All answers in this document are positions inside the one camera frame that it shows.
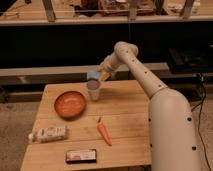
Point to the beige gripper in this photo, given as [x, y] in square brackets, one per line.
[108, 65]

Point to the white sponge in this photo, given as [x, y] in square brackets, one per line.
[93, 75]

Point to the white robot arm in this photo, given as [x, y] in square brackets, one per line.
[172, 130]

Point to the ceramic cup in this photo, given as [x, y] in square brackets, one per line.
[93, 88]

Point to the wooden table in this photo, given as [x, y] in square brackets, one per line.
[123, 108]

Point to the orange wooden bowl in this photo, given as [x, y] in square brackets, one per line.
[70, 104]

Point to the orange carrot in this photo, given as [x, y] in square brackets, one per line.
[103, 132]

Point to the grey metal shelf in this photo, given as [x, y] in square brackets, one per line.
[46, 75]

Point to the white plastic bottle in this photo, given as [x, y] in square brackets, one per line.
[49, 134]

